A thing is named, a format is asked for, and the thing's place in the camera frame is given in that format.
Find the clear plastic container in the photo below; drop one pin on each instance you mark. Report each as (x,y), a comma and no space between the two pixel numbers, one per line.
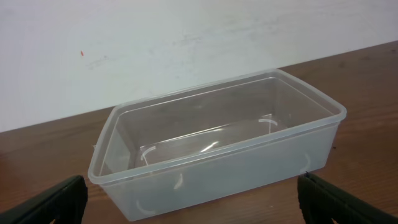
(172,151)

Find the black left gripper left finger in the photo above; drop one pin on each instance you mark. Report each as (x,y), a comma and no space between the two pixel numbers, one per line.
(62,203)

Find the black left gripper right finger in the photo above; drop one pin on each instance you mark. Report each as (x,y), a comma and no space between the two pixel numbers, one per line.
(322,202)

